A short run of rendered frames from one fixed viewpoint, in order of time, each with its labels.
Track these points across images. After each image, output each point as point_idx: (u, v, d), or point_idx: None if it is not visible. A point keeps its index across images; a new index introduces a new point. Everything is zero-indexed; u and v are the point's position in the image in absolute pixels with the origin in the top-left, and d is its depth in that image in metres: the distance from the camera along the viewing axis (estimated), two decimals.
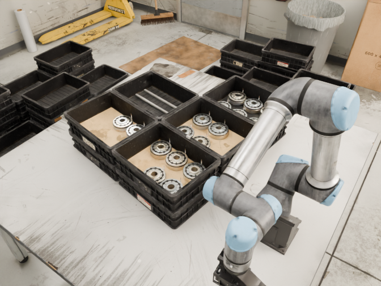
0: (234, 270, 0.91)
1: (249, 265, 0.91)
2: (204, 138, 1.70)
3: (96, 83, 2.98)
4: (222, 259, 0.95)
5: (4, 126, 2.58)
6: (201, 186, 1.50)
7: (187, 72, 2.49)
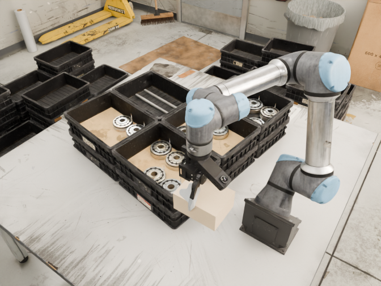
0: (195, 153, 0.97)
1: (209, 150, 0.97)
2: None
3: (96, 83, 2.98)
4: (186, 147, 1.01)
5: (4, 126, 2.58)
6: None
7: (187, 72, 2.49)
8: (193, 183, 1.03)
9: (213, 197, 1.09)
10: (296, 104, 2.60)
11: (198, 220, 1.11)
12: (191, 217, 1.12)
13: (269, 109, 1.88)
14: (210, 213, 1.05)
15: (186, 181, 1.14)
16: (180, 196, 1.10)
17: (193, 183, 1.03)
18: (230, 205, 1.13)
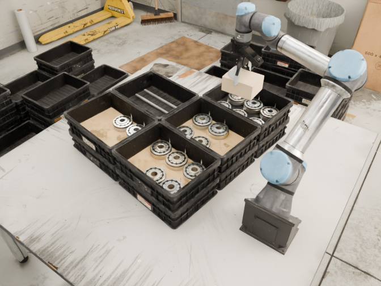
0: (241, 40, 1.50)
1: (250, 38, 1.51)
2: (204, 138, 1.70)
3: (96, 83, 2.98)
4: (233, 39, 1.55)
5: (4, 126, 2.58)
6: (201, 186, 1.50)
7: (187, 72, 2.49)
8: (238, 63, 1.56)
9: (249, 78, 1.63)
10: (296, 104, 2.60)
11: (238, 95, 1.65)
12: (234, 93, 1.66)
13: (269, 109, 1.88)
14: (249, 85, 1.59)
15: (230, 71, 1.68)
16: (227, 77, 1.63)
17: (237, 63, 1.56)
18: (260, 86, 1.67)
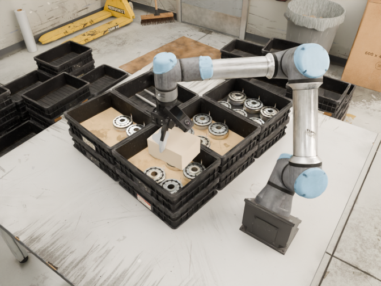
0: (162, 99, 1.16)
1: (174, 96, 1.17)
2: (204, 138, 1.70)
3: (96, 83, 2.98)
4: (156, 96, 1.21)
5: (4, 126, 2.58)
6: (201, 186, 1.50)
7: None
8: (163, 126, 1.22)
9: (181, 142, 1.29)
10: None
11: (168, 162, 1.31)
12: (163, 160, 1.32)
13: (269, 109, 1.88)
14: (177, 152, 1.25)
15: (159, 130, 1.34)
16: (152, 141, 1.29)
17: (162, 126, 1.22)
18: (196, 150, 1.33)
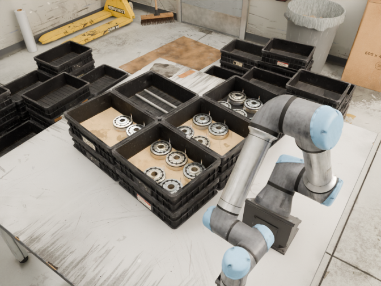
0: None
1: None
2: (204, 138, 1.70)
3: (96, 83, 2.98)
4: (219, 282, 1.04)
5: (4, 126, 2.58)
6: (201, 186, 1.50)
7: (187, 72, 2.49)
8: None
9: None
10: None
11: None
12: None
13: None
14: None
15: None
16: None
17: None
18: None
